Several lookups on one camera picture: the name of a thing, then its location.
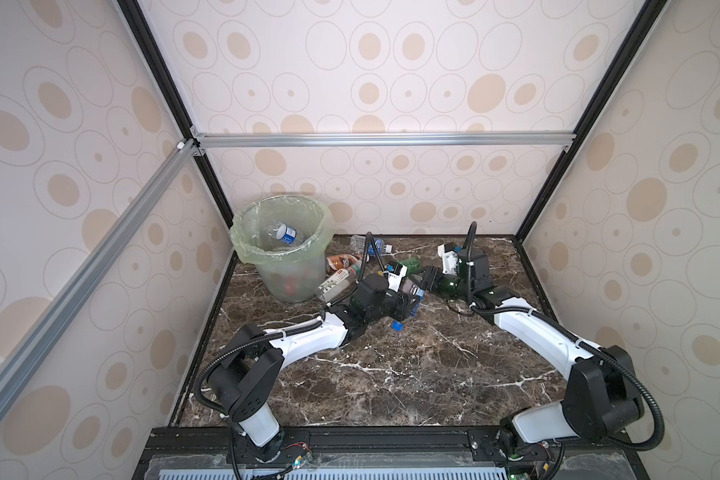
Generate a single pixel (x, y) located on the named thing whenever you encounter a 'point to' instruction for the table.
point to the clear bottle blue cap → (415, 296)
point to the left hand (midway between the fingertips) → (422, 294)
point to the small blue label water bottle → (286, 234)
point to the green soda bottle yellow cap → (448, 284)
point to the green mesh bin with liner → (286, 273)
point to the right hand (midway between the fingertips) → (415, 276)
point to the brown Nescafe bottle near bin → (340, 261)
